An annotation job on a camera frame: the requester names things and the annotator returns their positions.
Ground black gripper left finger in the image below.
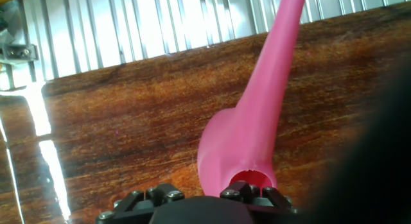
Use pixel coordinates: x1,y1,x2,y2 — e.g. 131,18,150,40
95,183,186,224

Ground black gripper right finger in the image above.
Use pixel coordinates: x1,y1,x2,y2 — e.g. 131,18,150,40
220,180,295,215

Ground pink plastic watering can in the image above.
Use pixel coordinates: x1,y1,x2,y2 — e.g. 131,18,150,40
197,0,308,198

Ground glossy wood grain board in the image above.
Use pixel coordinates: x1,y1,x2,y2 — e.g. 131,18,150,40
0,1,411,224

